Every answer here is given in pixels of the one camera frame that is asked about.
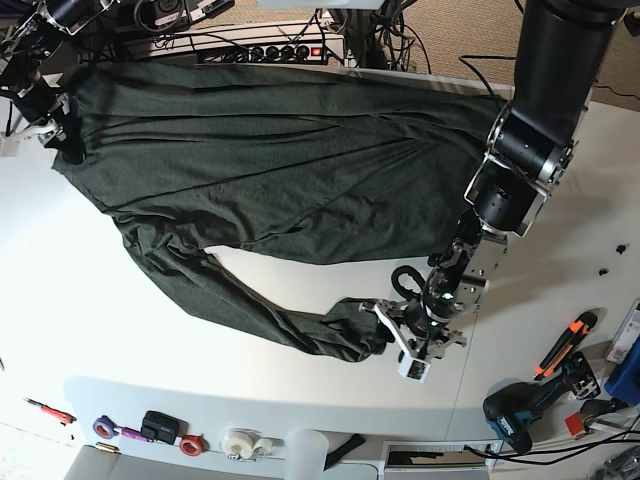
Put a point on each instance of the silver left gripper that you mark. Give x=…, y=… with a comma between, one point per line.
x=454, y=287

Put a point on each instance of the dark green t-shirt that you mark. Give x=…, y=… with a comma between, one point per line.
x=296, y=164

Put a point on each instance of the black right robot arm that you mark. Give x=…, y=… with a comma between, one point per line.
x=44, y=111

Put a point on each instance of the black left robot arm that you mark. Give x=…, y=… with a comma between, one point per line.
x=560, y=51

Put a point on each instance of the orange black utility knife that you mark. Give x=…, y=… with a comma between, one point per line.
x=566, y=343

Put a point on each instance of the white tape dispenser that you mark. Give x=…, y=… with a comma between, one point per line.
x=249, y=445

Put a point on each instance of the blue box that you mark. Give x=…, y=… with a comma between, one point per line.
x=623, y=384

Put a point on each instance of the white power strip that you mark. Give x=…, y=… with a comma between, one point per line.
x=288, y=43

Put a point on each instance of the red tape roll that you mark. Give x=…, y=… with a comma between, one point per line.
x=192, y=445

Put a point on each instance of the red screwdriver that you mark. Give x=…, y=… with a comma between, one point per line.
x=62, y=417

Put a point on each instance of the purple tape roll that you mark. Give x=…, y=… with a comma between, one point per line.
x=104, y=428

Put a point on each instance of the purple marker pen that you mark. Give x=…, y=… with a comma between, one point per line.
x=133, y=434

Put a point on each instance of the teal black cordless drill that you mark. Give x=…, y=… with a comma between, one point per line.
x=512, y=410

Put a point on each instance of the black action camera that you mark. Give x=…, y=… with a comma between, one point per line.
x=159, y=427

